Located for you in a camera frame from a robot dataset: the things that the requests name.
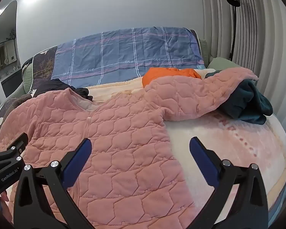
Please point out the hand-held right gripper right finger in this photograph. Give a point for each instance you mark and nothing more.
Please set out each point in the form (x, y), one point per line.
(202, 158)

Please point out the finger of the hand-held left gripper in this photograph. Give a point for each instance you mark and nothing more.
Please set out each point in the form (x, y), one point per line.
(13, 149)

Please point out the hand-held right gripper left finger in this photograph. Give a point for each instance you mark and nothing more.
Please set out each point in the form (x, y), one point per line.
(78, 162)

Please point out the pink quilted jacket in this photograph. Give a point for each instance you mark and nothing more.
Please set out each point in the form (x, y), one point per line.
(121, 136)

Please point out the person's left hand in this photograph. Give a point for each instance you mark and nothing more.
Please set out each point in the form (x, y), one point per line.
(3, 197)

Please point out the pink and white fleece blanket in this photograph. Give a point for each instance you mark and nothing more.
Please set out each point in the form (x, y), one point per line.
(228, 159)

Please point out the grey fleece cloth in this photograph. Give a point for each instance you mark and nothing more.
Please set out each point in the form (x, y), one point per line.
(16, 102)

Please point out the dark teal garment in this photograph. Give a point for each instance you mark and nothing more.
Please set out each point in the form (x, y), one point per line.
(247, 105)

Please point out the black garment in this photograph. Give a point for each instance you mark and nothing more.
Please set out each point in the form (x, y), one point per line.
(57, 85)

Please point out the dark floral pillow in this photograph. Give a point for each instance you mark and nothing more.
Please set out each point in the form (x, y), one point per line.
(44, 64)

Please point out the orange garment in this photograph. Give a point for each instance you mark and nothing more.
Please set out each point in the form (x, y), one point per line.
(162, 75)

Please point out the green pillow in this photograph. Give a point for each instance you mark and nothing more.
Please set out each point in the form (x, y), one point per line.
(221, 63)

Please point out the blue plaid bed sheet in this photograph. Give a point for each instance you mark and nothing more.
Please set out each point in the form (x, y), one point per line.
(133, 52)

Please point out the grey curtain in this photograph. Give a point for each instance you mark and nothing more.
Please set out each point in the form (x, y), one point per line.
(252, 40)

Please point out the arched wall mirror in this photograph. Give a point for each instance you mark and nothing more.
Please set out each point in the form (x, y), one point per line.
(7, 47)

